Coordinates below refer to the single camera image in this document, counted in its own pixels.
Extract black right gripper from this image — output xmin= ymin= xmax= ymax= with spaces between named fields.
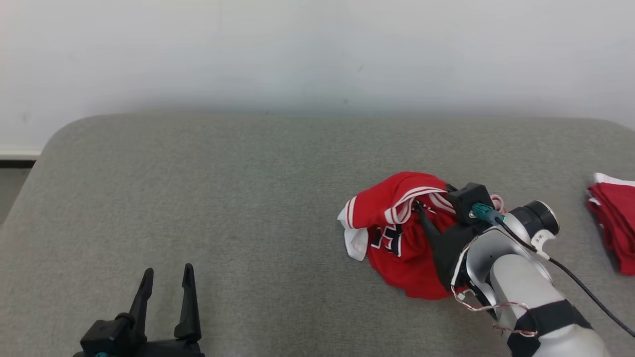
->
xmin=414 ymin=201 xmax=493 ymax=289

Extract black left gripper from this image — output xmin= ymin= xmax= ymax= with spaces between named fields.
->
xmin=129 ymin=263 xmax=205 ymax=357

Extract red white shirt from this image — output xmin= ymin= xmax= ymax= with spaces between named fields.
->
xmin=337 ymin=171 xmax=507 ymax=300

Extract stack of red shirts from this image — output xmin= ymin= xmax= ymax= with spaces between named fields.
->
xmin=587 ymin=173 xmax=635 ymax=276

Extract grey fabric sofa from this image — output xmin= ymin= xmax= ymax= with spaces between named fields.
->
xmin=0 ymin=113 xmax=635 ymax=357

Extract black cable teal plug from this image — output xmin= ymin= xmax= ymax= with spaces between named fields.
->
xmin=470 ymin=202 xmax=635 ymax=339

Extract thin red white wires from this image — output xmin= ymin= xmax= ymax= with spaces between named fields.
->
xmin=450 ymin=285 xmax=539 ymax=339

